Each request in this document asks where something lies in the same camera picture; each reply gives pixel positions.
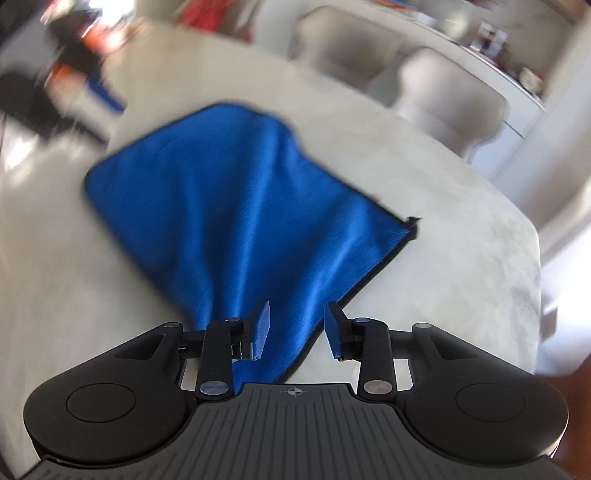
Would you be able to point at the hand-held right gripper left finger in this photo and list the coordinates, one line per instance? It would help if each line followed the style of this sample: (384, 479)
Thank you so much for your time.
(263, 328)

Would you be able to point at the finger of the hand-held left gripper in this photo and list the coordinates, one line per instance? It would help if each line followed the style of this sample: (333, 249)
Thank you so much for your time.
(107, 94)

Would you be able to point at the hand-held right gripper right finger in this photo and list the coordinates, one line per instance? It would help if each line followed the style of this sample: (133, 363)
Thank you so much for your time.
(331, 333)

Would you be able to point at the blue towel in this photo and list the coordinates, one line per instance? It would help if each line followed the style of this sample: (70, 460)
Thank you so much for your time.
(240, 203)

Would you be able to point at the beige chair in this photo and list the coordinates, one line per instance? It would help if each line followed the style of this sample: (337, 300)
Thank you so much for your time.
(344, 39)
(450, 104)

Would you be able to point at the white sideboard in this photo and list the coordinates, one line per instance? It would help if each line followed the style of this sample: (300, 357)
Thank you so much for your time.
(503, 87)

